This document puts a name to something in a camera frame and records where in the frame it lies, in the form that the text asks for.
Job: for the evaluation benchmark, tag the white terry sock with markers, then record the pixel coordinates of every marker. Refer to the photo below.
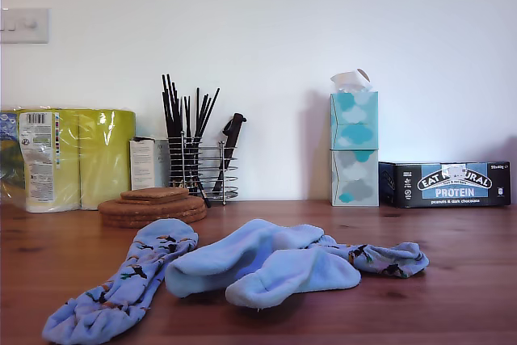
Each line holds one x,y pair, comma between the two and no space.
307,276
226,256

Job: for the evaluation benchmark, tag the light blue toucan sock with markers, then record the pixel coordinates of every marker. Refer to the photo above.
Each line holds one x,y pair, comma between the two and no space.
121,280
387,262

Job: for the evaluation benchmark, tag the thin black stick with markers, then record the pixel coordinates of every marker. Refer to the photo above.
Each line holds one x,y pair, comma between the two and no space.
205,112
197,110
186,119
213,102
175,110
166,102
170,98

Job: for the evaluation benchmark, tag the black pen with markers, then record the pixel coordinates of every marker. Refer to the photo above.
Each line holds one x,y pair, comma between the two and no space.
204,196

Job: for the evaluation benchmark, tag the round cork trivet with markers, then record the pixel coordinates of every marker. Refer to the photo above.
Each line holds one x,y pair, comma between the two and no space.
194,204
113,215
121,224

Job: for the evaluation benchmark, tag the grey cloud tissue box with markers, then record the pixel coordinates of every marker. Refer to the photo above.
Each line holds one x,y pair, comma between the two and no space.
355,179

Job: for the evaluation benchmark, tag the teal cloud tissue box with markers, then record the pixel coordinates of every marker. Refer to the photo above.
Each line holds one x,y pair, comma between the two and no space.
355,119

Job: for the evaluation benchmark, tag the white tissue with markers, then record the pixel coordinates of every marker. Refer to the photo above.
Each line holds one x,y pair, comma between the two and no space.
349,78

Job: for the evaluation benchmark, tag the small white printed carton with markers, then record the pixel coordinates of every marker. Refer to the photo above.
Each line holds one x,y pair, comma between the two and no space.
141,163

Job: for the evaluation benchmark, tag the yellow paper towel pack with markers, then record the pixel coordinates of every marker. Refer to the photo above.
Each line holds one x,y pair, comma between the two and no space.
93,159

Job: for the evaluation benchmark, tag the black protein bar box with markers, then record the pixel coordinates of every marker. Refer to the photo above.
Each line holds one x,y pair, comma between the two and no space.
476,191

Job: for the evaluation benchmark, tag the white wall switch plate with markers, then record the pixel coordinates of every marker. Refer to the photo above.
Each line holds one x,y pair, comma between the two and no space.
24,26

